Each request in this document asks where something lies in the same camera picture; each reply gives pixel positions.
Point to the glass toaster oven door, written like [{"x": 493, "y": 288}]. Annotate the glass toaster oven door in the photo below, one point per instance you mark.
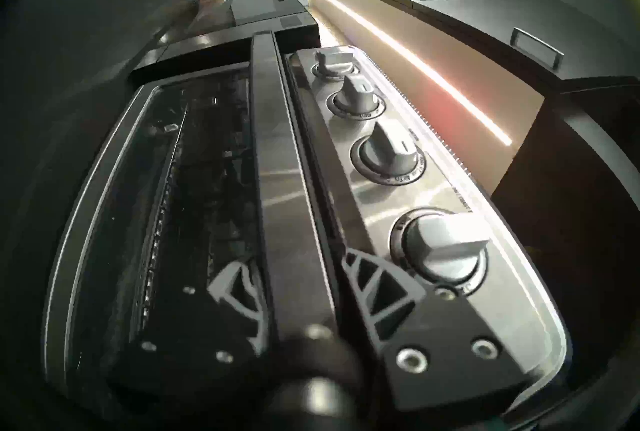
[{"x": 287, "y": 185}]

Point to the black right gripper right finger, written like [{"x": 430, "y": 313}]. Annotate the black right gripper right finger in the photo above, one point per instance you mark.
[{"x": 440, "y": 350}]

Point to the silver oven knob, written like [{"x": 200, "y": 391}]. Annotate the silver oven knob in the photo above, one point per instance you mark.
[
  {"x": 390, "y": 152},
  {"x": 332, "y": 60},
  {"x": 356, "y": 95},
  {"x": 445, "y": 245}
]

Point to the black microwave oven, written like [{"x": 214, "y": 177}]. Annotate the black microwave oven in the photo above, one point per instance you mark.
[{"x": 250, "y": 42}]

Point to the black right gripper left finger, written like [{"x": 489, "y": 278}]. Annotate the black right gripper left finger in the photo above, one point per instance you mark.
[{"x": 200, "y": 355}]

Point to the dark upper cabinet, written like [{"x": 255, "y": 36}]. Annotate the dark upper cabinet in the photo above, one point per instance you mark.
[{"x": 475, "y": 0}]

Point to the dark wall shelf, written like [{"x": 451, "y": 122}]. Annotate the dark wall shelf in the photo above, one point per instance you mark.
[{"x": 575, "y": 185}]

